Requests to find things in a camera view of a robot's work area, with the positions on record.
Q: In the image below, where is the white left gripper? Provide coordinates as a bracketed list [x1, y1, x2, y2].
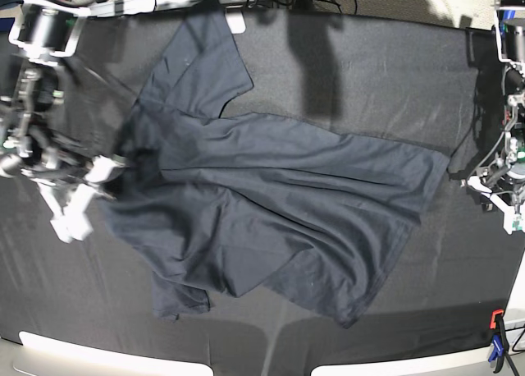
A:
[461, 167, 524, 234]

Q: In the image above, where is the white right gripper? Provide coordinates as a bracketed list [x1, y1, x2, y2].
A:
[36, 155, 126, 243]

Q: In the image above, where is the black table cloth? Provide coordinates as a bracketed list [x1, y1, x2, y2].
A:
[1, 11, 524, 375]

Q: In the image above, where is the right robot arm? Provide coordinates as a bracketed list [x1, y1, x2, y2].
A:
[1, 0, 124, 243]

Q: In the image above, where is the red blue clamp near right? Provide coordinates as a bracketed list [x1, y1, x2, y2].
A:
[488, 309, 520, 376]

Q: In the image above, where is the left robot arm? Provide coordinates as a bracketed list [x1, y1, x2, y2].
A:
[463, 0, 524, 235]

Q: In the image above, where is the dark grey t-shirt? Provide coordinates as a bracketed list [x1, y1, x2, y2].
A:
[101, 0, 449, 328]

